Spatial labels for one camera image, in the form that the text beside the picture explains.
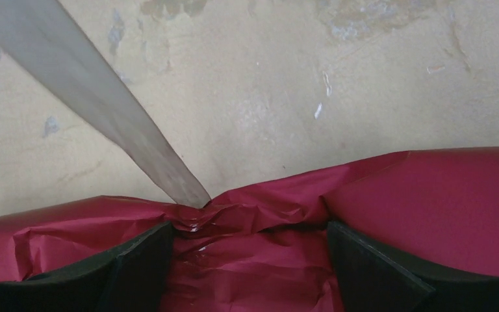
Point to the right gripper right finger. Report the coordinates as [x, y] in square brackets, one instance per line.
[373, 276]

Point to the pink flower bouquet red wrap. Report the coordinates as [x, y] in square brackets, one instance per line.
[264, 247]

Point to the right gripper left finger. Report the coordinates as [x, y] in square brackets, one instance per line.
[128, 277]

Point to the cream printed ribbon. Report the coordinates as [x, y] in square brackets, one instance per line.
[47, 42]

